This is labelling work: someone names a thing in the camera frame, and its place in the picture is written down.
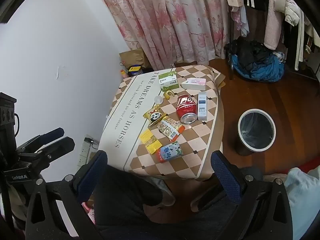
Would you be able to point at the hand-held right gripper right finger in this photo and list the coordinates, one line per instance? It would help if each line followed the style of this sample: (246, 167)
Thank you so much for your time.
(225, 175)

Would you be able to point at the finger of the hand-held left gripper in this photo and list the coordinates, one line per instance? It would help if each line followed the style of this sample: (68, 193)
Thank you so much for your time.
(61, 145)
(51, 133)

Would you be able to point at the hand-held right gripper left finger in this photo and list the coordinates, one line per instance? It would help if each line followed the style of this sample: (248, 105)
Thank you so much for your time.
(92, 171)

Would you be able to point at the green and white medicine box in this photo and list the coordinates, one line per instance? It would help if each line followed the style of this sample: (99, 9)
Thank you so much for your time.
(168, 80)

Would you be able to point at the white power strip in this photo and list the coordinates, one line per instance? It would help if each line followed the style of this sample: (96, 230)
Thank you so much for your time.
(83, 152)

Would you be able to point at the black plug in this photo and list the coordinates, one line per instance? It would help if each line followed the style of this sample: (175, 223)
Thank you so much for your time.
(89, 140)

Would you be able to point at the person's dark pants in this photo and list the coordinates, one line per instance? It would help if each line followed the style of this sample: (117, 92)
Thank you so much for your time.
(120, 200)

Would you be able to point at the blue milk carton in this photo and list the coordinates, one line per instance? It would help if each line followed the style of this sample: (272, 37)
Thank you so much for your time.
(171, 152)

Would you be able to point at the checkered tablecloth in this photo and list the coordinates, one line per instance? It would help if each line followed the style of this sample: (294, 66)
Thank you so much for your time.
(125, 120)

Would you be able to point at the yellow snack packet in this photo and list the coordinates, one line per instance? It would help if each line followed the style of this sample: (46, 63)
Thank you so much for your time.
(150, 142)

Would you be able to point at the blue and white slim box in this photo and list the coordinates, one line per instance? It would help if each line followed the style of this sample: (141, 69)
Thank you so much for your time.
(202, 110)

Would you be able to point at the crumpled snack wrapper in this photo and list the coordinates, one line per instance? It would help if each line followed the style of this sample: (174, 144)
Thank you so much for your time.
(170, 128)

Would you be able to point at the red soda can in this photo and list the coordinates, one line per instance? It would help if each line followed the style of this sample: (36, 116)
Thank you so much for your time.
(185, 106)

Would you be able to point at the light blue cloth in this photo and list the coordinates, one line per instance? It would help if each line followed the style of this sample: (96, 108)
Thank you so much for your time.
(303, 195)

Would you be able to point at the panda print snack packet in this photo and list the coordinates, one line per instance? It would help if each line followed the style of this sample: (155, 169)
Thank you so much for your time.
(155, 116)

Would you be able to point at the small orange bottle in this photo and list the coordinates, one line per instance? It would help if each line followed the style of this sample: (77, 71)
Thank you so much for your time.
(123, 74)

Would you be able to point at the pink and white box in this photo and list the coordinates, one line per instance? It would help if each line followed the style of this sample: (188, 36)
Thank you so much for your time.
(195, 83)

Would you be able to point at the clear plastic ball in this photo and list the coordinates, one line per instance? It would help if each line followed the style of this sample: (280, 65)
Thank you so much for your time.
(158, 100)

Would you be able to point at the jar with blue yellow lid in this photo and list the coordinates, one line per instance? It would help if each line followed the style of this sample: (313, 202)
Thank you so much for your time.
(135, 71)

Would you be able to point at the brown cardboard box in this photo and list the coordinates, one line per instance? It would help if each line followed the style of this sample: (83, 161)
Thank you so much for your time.
(131, 57)

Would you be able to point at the blue cloth pile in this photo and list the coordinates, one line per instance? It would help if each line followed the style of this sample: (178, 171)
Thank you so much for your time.
(262, 71)

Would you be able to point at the light blue hanging garment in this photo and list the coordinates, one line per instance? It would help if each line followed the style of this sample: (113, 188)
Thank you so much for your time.
(241, 20)

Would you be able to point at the cream hanging garment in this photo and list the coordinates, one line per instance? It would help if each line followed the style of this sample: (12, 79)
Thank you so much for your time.
(311, 40)

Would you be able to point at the pink floral curtain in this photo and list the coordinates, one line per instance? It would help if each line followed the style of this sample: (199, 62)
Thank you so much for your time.
(162, 17)

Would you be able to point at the white puffer jacket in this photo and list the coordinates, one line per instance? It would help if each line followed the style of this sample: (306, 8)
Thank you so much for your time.
(291, 10)

